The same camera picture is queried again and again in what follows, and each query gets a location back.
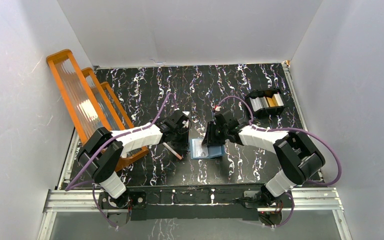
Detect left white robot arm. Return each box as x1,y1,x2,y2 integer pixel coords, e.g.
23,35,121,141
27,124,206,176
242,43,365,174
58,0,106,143
77,109,190,208

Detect orange tiered organizer rack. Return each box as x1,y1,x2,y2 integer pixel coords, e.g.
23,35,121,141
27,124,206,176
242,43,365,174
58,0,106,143
46,49,150,173

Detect black card box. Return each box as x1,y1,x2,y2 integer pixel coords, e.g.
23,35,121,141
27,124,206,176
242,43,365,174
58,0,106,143
244,88,288,119

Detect white credit card stack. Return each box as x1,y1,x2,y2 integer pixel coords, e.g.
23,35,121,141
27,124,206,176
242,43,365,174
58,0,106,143
250,97,269,112

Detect gold credit card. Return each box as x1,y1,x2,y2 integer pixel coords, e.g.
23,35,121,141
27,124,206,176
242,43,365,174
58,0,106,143
266,96,278,108

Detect white pink pen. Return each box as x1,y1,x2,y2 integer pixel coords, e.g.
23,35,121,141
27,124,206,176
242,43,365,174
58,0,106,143
162,142,183,160

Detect blue leather card holder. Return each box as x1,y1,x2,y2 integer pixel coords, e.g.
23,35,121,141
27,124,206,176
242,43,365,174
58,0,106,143
189,138,226,160

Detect rear white card stack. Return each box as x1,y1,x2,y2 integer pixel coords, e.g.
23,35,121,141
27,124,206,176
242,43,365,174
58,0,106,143
272,93,284,107

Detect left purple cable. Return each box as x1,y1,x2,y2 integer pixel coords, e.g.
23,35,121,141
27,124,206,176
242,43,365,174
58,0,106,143
64,92,180,229

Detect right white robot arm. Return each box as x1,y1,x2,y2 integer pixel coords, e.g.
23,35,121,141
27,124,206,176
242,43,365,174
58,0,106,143
201,109,326,207

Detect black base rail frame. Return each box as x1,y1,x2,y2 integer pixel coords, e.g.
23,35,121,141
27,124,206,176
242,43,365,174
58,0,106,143
43,183,344,227

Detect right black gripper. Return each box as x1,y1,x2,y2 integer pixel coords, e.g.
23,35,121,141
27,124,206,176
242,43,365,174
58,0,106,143
201,121,228,147

